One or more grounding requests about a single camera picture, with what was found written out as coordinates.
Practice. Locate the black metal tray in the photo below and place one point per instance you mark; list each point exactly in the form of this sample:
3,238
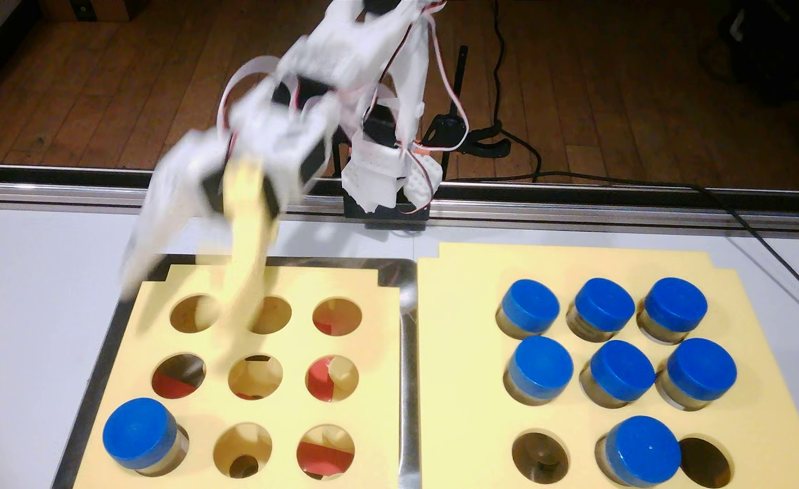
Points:
409,380

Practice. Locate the dark bulky object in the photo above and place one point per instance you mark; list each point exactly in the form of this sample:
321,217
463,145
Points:
780,47

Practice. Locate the yellow foam rack in tray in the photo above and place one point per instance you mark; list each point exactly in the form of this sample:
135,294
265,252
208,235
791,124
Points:
376,407

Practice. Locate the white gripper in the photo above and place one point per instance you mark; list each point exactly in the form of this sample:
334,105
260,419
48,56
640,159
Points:
177,181

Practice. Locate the large yellow foam rack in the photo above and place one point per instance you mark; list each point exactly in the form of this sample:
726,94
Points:
460,380

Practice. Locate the blue capped test tube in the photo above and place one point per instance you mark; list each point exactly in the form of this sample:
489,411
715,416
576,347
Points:
700,369
677,304
541,367
620,370
605,304
644,449
140,432
530,305

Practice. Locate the aluminium table edge rail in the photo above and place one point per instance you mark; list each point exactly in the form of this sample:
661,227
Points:
66,193

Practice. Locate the black bar clamp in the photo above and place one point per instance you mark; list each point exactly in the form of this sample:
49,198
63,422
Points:
491,144

